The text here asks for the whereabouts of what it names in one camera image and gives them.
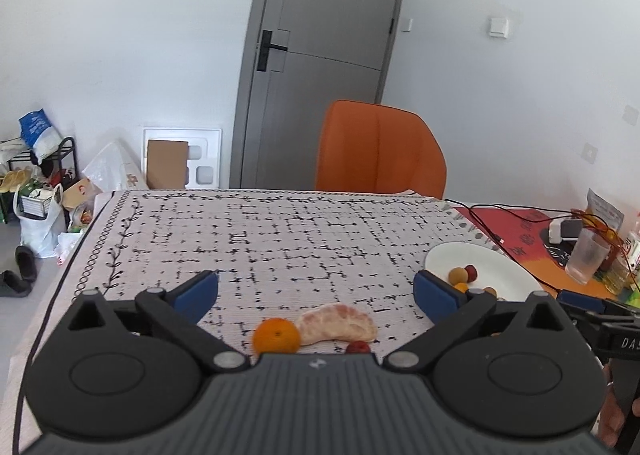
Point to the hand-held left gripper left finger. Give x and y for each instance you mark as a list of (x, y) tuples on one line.
[(197, 295)]

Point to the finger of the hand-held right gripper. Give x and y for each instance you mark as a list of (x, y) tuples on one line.
[(580, 299), (590, 332)]

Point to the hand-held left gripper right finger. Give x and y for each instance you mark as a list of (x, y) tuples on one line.
[(435, 295)]

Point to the small orange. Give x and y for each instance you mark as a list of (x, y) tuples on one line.
[(460, 287)]

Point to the large brown longan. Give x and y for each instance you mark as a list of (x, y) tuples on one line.
[(457, 275)]

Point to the red jujube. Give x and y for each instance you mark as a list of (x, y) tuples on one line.
[(471, 271), (358, 348)]

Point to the small brown longan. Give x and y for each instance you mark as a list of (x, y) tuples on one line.
[(490, 291)]

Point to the white plate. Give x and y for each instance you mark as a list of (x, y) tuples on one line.
[(500, 270)]

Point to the large orange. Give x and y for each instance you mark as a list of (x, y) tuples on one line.
[(276, 335)]

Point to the peeled pomelo piece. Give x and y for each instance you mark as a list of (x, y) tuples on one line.
[(335, 325)]

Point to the person's right hand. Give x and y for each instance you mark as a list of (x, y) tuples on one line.
[(612, 425)]

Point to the yellow oil bottle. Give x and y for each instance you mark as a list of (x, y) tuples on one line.
[(617, 277)]

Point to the clear plastic cup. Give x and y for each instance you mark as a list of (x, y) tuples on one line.
[(587, 255)]

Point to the white power adapter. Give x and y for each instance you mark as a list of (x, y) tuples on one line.
[(562, 231)]

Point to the red orange table mat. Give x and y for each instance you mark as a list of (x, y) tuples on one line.
[(520, 230)]

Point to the grey paper packet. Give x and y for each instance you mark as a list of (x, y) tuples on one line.
[(605, 210)]

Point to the brown cardboard sheet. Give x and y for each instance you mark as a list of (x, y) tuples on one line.
[(167, 165)]

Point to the white foam packaging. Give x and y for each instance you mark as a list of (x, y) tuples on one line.
[(205, 145)]

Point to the orange chair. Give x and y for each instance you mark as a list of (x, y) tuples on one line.
[(380, 150)]

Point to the clear plastic bag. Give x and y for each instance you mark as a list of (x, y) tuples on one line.
[(112, 165)]

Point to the cardboard box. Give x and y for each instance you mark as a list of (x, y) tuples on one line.
[(80, 192)]

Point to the white shopping bag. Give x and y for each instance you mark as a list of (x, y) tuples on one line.
[(37, 235)]

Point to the black slipper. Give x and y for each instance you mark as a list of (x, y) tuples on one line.
[(14, 284), (26, 262)]

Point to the black metal rack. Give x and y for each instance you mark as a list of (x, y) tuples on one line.
[(70, 155)]

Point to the yellow slippers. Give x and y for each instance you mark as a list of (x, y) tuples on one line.
[(15, 180)]

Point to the blue white bag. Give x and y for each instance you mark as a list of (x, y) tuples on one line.
[(40, 132)]

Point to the grey door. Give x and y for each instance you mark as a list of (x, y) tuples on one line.
[(330, 10)]

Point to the white wall socket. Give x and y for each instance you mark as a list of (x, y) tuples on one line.
[(631, 115), (590, 153)]

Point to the small white wall switch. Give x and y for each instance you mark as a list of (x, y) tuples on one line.
[(406, 25)]

